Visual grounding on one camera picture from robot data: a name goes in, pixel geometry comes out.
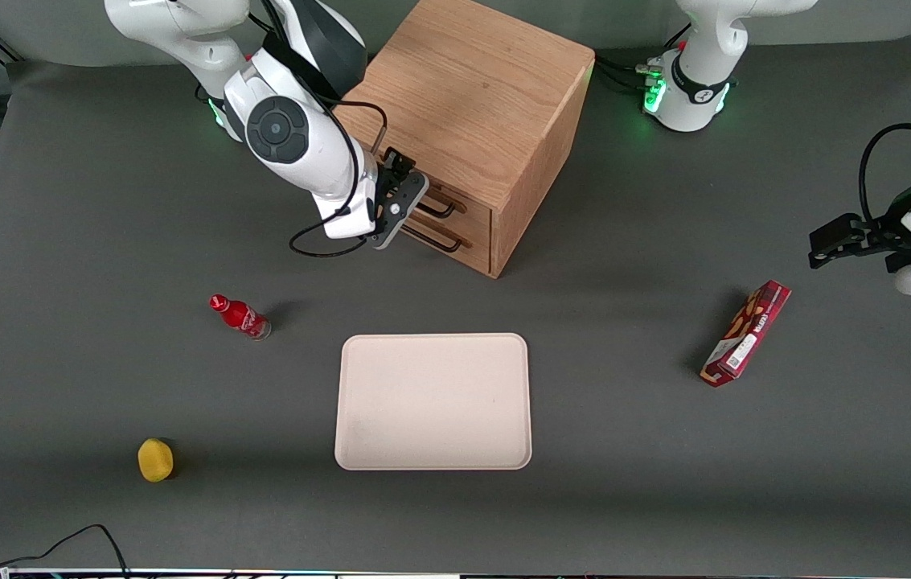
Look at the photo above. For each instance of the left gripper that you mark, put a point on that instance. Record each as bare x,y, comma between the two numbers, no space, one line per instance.
883,239

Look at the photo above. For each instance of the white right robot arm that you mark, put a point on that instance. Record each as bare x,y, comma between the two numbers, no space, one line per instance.
294,137

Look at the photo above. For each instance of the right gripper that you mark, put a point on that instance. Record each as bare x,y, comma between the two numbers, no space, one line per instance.
397,168

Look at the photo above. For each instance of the beige plastic tray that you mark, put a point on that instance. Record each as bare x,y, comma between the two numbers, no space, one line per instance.
432,402

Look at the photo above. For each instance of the wooden drawer cabinet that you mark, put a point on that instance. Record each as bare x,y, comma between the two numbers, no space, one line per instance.
479,88

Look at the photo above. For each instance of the red cookie box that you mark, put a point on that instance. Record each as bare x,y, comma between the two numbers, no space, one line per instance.
747,334

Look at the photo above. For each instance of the yellow round fruit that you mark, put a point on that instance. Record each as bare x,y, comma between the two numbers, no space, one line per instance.
155,460

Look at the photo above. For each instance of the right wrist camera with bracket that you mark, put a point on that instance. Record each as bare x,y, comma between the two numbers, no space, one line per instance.
399,211

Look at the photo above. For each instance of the wooden closed drawer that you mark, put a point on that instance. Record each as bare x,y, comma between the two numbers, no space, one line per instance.
475,256

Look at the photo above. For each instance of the red soda bottle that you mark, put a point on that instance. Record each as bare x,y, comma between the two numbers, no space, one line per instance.
240,315

